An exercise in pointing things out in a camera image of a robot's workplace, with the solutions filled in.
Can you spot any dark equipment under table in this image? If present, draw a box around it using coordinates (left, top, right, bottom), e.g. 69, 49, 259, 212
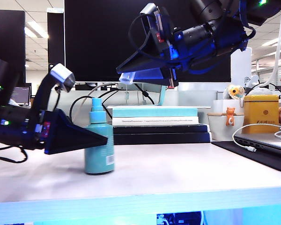
156, 211, 203, 225

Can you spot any black book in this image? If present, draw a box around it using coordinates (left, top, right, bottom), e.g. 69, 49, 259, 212
112, 124, 210, 135
113, 132, 212, 145

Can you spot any teal book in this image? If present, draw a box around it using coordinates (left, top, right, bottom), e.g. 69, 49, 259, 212
112, 108, 199, 119

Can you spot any black right camera cable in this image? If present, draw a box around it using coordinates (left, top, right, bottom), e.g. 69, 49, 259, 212
128, 14, 171, 63

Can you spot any small lit laptop screen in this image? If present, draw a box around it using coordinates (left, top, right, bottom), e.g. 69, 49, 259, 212
11, 86, 31, 105

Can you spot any white round cup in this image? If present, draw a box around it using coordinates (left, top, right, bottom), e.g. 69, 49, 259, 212
207, 113, 244, 141

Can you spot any white partition panel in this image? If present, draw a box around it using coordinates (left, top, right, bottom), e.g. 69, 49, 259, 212
230, 46, 252, 92

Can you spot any black left camera bracket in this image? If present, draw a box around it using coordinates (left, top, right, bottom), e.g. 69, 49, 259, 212
31, 75, 59, 112

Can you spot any teal sprayer bottle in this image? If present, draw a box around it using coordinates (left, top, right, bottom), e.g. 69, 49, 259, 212
84, 97, 115, 174

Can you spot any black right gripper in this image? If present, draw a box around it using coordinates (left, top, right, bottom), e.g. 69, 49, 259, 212
116, 6, 192, 88

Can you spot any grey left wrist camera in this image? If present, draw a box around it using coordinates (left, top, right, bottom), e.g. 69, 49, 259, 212
49, 63, 76, 93

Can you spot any grey-white monitor cable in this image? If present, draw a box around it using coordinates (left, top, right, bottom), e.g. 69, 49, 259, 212
74, 83, 117, 118

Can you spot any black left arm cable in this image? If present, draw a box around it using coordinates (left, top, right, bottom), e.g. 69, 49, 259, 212
0, 145, 28, 164

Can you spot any white charging cable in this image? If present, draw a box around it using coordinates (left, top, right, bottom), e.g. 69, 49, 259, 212
231, 123, 281, 153

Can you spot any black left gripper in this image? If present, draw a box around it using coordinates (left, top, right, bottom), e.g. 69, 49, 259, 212
23, 107, 108, 155

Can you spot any teal monitor stand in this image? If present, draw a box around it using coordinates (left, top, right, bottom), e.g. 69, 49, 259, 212
117, 82, 167, 106

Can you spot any black cable with ferrite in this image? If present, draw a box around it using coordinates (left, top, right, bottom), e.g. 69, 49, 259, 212
133, 83, 155, 105

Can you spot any black looped cable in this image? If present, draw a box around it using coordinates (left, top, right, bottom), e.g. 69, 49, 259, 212
69, 90, 119, 122

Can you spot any narrow black monitor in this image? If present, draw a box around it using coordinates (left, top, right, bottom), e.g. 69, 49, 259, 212
47, 12, 66, 82

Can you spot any orange cat figurine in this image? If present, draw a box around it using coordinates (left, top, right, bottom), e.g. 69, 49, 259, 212
225, 107, 236, 127

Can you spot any large black AOC monitor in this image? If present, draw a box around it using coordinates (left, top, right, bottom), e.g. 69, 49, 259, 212
64, 0, 232, 83

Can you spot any wide black monitor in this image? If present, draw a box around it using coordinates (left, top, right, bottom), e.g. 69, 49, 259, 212
0, 9, 26, 86

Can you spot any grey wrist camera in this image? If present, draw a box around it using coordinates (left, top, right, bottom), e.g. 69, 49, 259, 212
140, 2, 160, 24
49, 63, 76, 93

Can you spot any sunflower plush toy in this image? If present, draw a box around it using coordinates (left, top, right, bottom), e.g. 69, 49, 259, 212
222, 84, 246, 101

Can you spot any white book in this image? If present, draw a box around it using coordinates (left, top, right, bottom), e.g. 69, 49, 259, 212
111, 116, 199, 126

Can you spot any grey laptop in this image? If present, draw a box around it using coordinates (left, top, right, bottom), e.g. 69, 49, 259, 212
233, 131, 281, 158

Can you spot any transparent sprayer lid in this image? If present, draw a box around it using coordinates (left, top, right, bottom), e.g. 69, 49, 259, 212
118, 72, 136, 84

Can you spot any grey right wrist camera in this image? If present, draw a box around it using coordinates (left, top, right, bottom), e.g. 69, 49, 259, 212
140, 2, 160, 24

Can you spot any yellow tin box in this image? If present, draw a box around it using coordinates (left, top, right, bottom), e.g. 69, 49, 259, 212
243, 94, 279, 134

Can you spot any ceiling light panel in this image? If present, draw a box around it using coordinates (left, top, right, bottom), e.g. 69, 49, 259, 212
24, 21, 49, 39

